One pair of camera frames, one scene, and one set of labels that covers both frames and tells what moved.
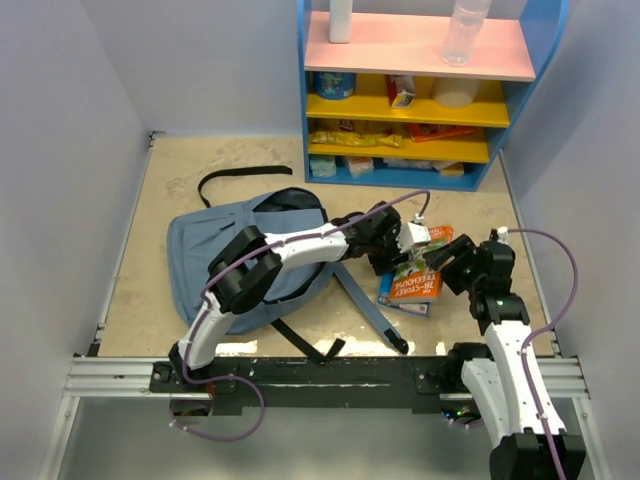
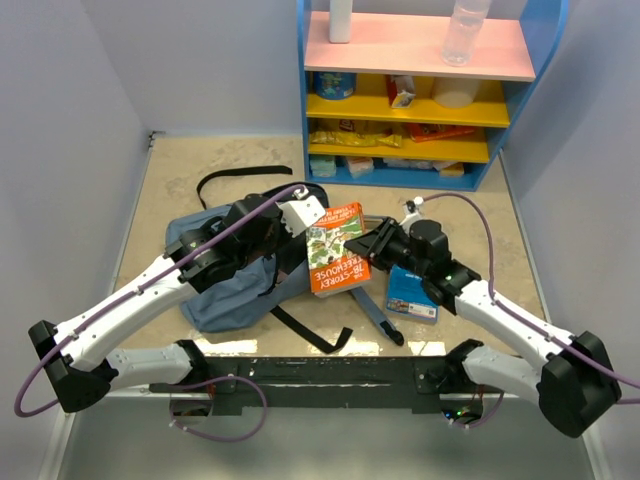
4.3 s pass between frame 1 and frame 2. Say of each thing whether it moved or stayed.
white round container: stayed
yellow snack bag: stayed
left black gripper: moved
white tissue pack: stayed
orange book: moved
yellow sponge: stayed
